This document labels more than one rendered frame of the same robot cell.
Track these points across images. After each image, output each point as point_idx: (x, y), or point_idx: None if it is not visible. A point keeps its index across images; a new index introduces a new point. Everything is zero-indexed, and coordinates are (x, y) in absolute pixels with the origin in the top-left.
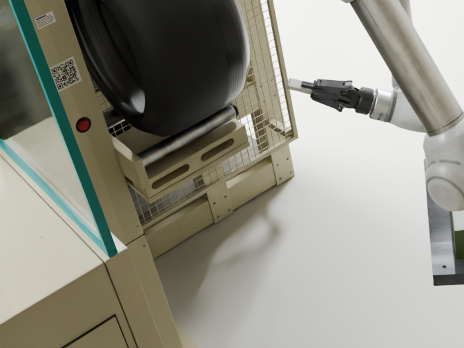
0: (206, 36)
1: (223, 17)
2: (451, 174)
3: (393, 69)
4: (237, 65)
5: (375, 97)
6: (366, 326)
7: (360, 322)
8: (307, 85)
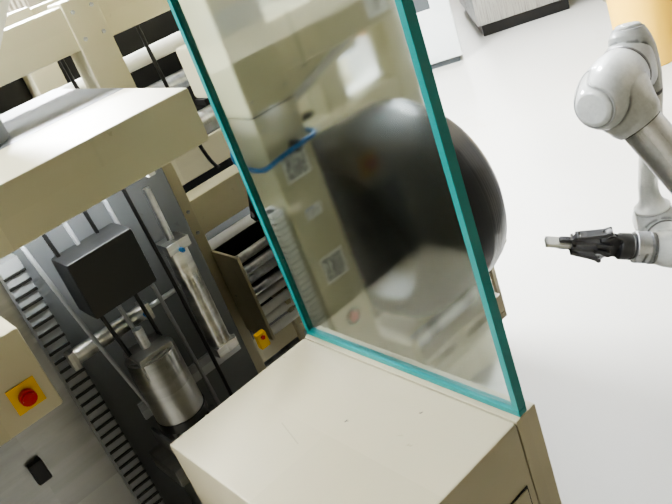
0: (474, 202)
1: (485, 181)
2: None
3: None
4: (501, 228)
5: (636, 240)
6: (638, 487)
7: (629, 485)
8: (566, 239)
